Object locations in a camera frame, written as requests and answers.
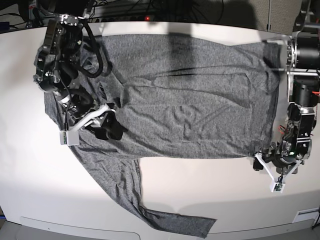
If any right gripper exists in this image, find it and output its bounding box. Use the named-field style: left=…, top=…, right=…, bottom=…
left=57, top=92, right=128, bottom=141

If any power strip with red light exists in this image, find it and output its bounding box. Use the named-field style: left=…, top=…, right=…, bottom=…
left=88, top=7, right=193, bottom=23

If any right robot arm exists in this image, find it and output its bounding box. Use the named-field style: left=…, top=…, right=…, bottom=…
left=33, top=0, right=125, bottom=146

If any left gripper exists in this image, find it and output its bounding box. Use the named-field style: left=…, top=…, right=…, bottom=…
left=252, top=142, right=305, bottom=175

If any white label sticker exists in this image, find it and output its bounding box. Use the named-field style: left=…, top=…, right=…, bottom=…
left=292, top=207, right=320, bottom=223

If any grey long-sleeve T-shirt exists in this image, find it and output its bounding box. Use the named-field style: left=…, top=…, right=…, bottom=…
left=44, top=34, right=281, bottom=239

